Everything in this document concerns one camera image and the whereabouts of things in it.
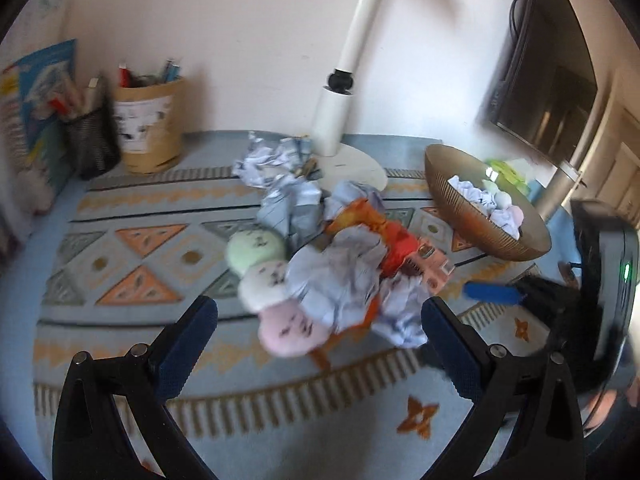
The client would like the right hand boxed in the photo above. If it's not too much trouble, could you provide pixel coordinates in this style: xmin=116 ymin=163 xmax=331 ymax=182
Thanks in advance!
xmin=582 ymin=390 xmax=620 ymax=436

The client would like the white desk lamp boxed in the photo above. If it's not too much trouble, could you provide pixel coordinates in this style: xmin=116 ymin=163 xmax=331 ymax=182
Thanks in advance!
xmin=310 ymin=0 xmax=387 ymax=192

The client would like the bamboo pen holder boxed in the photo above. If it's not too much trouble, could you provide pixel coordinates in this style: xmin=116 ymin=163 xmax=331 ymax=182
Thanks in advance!
xmin=113 ymin=78 xmax=186 ymax=174

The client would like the white paper ball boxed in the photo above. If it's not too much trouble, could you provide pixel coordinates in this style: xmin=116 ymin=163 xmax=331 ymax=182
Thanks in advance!
xmin=448 ymin=176 xmax=524 ymax=240

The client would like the gold ribbed bowl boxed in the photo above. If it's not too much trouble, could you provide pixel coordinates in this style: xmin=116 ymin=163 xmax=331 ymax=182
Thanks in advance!
xmin=424 ymin=144 xmax=552 ymax=261

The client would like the black mesh pen cup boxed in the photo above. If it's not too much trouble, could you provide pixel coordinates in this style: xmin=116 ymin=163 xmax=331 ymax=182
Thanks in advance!
xmin=62 ymin=102 xmax=120 ymax=180

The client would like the pink cartoon carton box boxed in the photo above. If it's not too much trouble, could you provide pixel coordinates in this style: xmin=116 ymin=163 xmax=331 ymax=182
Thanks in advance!
xmin=400 ymin=237 xmax=456 ymax=296

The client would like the patterned woven table mat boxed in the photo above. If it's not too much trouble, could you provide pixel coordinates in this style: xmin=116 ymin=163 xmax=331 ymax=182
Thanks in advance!
xmin=31 ymin=131 xmax=576 ymax=480

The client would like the orange red snack bag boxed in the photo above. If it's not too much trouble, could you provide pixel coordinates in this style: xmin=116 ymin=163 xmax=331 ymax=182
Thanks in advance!
xmin=309 ymin=198 xmax=426 ymax=369

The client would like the upright stack of books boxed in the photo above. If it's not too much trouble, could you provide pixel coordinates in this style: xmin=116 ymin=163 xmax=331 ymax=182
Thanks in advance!
xmin=0 ymin=0 xmax=79 ymax=256

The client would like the crumpled plaid paper pile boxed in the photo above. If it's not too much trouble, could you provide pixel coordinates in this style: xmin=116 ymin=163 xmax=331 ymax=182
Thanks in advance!
xmin=232 ymin=131 xmax=322 ymax=190

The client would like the three-ball dango plush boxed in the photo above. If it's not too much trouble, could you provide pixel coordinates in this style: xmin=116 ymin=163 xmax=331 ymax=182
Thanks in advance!
xmin=226 ymin=229 xmax=331 ymax=358

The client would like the black monitor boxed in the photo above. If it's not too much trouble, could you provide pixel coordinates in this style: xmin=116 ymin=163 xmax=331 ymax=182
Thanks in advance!
xmin=488 ymin=0 xmax=597 ymax=165

